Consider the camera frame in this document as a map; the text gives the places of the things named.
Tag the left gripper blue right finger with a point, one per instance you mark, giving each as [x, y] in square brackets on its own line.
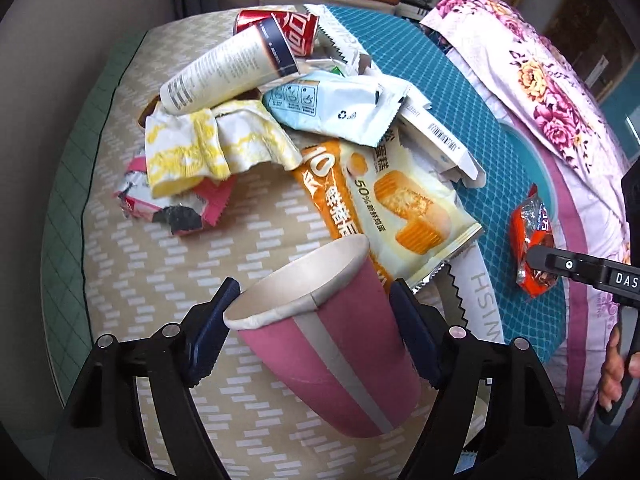
[420, 328]

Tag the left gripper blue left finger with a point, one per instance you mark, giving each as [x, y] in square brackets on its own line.
[207, 331]

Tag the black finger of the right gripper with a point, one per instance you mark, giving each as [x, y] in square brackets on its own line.
[576, 267]

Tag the red orange snack wrapper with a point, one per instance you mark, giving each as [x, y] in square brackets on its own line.
[530, 226]

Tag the pink paper cup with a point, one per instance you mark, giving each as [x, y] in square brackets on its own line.
[324, 326]

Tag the pink red torn wrapper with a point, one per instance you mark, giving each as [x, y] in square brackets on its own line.
[186, 213]

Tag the teal trash bin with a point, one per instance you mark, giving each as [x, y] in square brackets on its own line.
[535, 168]

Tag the right hand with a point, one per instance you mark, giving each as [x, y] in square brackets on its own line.
[613, 371]

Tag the orange cake snack bag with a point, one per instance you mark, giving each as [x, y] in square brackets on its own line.
[414, 221]

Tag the yellow white crumpled tissue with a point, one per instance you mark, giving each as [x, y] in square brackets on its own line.
[212, 144]

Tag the white cardboard box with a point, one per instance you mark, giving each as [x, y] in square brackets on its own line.
[450, 157]

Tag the floral pink quilt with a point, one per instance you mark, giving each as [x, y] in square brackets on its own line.
[527, 82]

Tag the light blue wipes packet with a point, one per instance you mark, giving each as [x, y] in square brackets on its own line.
[357, 109]

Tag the white paper coffee cup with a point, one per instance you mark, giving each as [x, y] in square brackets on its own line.
[258, 55]

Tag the red cola can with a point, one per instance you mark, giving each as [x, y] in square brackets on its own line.
[299, 29]

